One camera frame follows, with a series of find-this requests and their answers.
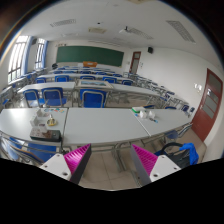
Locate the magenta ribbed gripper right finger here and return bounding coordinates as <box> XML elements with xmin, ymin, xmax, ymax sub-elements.
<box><xmin>130</xmin><ymin>144</ymin><xmax>180</xmax><ymax>186</ymax></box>

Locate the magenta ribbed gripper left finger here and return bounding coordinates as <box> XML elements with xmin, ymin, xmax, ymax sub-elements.
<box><xmin>40</xmin><ymin>144</ymin><xmax>92</xmax><ymax>184</ymax></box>

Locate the black power strip box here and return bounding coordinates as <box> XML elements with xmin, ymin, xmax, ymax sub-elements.
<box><xmin>30</xmin><ymin>128</ymin><xmax>61</xmax><ymax>142</ymax></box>

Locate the near centre white desk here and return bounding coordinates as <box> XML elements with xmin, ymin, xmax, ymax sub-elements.
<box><xmin>63</xmin><ymin>108</ymin><xmax>149</xmax><ymax>146</ymax></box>

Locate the white desk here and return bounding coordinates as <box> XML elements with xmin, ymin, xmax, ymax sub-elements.
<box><xmin>131</xmin><ymin>108</ymin><xmax>191</xmax><ymax>136</ymax></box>
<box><xmin>63</xmin><ymin>108</ymin><xmax>149</xmax><ymax>146</ymax></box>
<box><xmin>0</xmin><ymin>108</ymin><xmax>68</xmax><ymax>146</ymax></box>

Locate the blue cloth on chair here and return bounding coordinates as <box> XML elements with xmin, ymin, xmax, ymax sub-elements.
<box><xmin>179</xmin><ymin>143</ymin><xmax>199</xmax><ymax>165</ymax></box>

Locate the near right white desk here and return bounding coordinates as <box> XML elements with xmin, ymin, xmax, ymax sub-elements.
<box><xmin>131</xmin><ymin>108</ymin><xmax>191</xmax><ymax>136</ymax></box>

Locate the brass round object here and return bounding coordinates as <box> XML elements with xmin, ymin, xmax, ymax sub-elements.
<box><xmin>46</xmin><ymin>116</ymin><xmax>57</xmax><ymax>126</ymax></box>

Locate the white tissue pack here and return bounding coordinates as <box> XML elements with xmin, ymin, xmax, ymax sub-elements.
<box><xmin>139</xmin><ymin>111</ymin><xmax>155</xmax><ymax>119</ymax></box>

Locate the white box on desk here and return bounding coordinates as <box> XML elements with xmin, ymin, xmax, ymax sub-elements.
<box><xmin>30</xmin><ymin>109</ymin><xmax>50</xmax><ymax>127</ymax></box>

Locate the green white box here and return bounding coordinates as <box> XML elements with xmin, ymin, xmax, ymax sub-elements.
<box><xmin>132</xmin><ymin>107</ymin><xmax>145</xmax><ymax>113</ymax></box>

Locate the blue chair under desk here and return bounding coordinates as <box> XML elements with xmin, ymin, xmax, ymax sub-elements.
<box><xmin>9</xmin><ymin>137</ymin><xmax>57</xmax><ymax>164</ymax></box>

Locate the red-brown near door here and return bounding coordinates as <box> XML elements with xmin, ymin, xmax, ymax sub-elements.
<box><xmin>192</xmin><ymin>69</ymin><xmax>223</xmax><ymax>141</ymax></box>

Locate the red-brown door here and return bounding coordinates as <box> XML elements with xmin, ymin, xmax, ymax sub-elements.
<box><xmin>192</xmin><ymin>69</ymin><xmax>223</xmax><ymax>141</ymax></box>
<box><xmin>129</xmin><ymin>51</ymin><xmax>141</xmax><ymax>74</ymax></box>

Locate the near left white desk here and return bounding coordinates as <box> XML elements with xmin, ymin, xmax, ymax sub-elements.
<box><xmin>0</xmin><ymin>108</ymin><xmax>68</xmax><ymax>146</ymax></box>

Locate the blue chair left centre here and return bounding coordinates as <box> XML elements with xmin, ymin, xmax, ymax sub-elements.
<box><xmin>42</xmin><ymin>87</ymin><xmax>67</xmax><ymax>107</ymax></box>

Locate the blue chair far left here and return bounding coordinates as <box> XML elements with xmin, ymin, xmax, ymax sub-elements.
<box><xmin>23</xmin><ymin>89</ymin><xmax>43</xmax><ymax>108</ymax></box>

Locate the wooden lectern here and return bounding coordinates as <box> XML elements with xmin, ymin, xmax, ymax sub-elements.
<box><xmin>83</xmin><ymin>61</ymin><xmax>98</xmax><ymax>68</ymax></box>

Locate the red-brown far door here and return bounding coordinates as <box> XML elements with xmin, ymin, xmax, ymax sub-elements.
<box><xmin>129</xmin><ymin>51</ymin><xmax>141</xmax><ymax>74</ymax></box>

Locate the green chalkboard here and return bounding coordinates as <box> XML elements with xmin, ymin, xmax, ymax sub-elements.
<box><xmin>56</xmin><ymin>46</ymin><xmax>124</xmax><ymax>67</ymax></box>

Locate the large left window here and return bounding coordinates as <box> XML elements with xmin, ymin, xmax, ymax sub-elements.
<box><xmin>8</xmin><ymin>36</ymin><xmax>28</xmax><ymax>82</ymax></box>

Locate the blue curtain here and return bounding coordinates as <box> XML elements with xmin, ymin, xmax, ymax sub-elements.
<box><xmin>21</xmin><ymin>36</ymin><xmax>33</xmax><ymax>75</ymax></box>

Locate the ceiling projector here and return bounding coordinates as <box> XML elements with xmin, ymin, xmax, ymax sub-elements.
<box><xmin>119</xmin><ymin>26</ymin><xmax>131</xmax><ymax>35</ymax></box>

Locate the black wall speaker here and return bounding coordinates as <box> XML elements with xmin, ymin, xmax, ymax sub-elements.
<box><xmin>148</xmin><ymin>47</ymin><xmax>154</xmax><ymax>54</ymax></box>

